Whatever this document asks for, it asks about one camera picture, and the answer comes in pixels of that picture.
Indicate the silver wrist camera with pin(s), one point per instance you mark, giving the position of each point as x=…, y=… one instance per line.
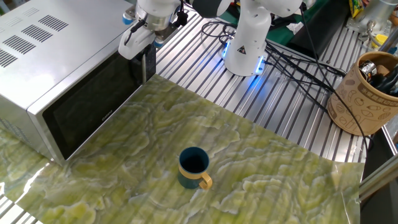
x=127, y=19

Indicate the silver microwave oven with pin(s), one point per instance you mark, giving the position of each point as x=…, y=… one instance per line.
x=62, y=46

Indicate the brown cardboard bucket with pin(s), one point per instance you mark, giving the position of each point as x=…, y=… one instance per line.
x=357, y=109

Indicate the silver tape roll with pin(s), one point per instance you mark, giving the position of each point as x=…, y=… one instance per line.
x=368, y=70

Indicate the yellow snack packet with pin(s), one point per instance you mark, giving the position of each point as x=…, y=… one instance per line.
x=356, y=7

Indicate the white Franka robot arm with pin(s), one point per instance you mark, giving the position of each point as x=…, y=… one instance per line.
x=248, y=37

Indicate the small yellow object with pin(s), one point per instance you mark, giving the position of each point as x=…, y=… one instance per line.
x=380, y=40

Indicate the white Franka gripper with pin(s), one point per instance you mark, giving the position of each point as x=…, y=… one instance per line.
x=136, y=42

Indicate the aluminium frame bar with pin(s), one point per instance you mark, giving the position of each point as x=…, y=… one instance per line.
x=379, y=177

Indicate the black glass microwave door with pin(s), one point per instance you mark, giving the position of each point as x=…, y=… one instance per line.
x=90, y=105

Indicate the grey metal stand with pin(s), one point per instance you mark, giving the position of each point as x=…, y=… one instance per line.
x=379, y=11

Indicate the black rectangular case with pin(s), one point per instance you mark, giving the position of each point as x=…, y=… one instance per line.
x=317, y=28

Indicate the green marble pattern mat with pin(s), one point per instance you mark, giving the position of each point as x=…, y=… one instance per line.
x=124, y=186

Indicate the white paper scrap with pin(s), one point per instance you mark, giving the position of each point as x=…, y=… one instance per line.
x=295, y=28

